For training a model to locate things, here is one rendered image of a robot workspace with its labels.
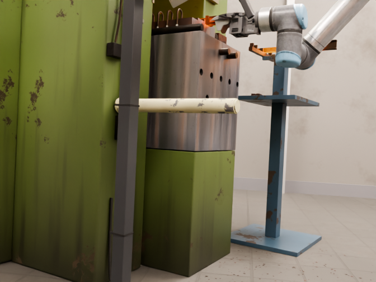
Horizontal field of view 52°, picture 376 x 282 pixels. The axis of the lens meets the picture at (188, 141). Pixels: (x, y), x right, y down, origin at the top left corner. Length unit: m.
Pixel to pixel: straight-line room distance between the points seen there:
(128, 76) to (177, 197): 0.59
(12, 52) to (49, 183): 0.52
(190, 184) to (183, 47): 0.51
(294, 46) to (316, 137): 2.64
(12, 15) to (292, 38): 1.04
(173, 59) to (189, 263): 0.77
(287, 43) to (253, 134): 2.58
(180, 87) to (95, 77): 0.33
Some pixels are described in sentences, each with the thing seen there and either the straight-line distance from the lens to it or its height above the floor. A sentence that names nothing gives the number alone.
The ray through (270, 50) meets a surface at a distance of 2.14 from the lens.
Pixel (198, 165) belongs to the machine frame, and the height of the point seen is 0.42.
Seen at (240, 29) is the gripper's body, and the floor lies 0.94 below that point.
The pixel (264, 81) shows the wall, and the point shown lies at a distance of 4.03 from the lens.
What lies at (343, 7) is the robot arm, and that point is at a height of 1.02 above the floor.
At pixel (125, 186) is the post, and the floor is 0.38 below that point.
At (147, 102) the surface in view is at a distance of 1.28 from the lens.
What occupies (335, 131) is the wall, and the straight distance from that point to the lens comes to 4.09.
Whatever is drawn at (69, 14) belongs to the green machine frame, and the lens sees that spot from 1.50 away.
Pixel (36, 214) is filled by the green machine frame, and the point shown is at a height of 0.21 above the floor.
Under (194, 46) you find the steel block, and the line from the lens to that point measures 1.48.
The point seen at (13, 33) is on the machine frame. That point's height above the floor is 0.88.
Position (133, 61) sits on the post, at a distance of 1.07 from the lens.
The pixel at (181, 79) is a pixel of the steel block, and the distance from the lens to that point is 1.49.
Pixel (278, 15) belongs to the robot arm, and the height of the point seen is 0.97.
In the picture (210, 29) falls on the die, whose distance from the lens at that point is 1.69.
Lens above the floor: 0.53
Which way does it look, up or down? 1 degrees down
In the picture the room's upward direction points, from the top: 3 degrees clockwise
